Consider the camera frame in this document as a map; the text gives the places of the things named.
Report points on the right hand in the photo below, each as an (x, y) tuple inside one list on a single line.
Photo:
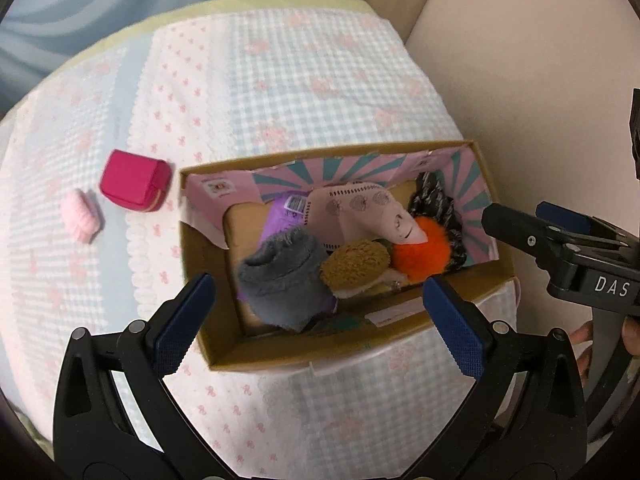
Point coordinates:
[(630, 336)]

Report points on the cardboard box pink lining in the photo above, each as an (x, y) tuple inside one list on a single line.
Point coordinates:
[(321, 253)]

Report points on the magenta zip pouch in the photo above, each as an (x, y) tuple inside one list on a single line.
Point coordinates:
[(135, 182)]

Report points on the purple snack packet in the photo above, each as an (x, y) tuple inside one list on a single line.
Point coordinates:
[(287, 214)]

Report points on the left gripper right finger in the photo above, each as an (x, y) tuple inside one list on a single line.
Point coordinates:
[(458, 323)]

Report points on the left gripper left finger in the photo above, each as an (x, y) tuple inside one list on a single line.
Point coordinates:
[(176, 323)]

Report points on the light blue curtain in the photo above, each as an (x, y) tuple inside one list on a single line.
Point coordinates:
[(38, 36)]

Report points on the pink printed cloth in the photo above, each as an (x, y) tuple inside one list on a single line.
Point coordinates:
[(342, 214)]

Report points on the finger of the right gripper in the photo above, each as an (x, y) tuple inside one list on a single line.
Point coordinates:
[(527, 233), (562, 217)]

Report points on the grey fuzzy sock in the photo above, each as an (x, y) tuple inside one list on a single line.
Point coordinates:
[(285, 279)]

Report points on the black patterned scrunchie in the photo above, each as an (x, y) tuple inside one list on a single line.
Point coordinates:
[(431, 201)]

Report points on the orange plush fruit toy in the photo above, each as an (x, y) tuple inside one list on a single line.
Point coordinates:
[(420, 261)]

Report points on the pink fluffy folded towel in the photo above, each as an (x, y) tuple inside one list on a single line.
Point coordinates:
[(81, 217)]

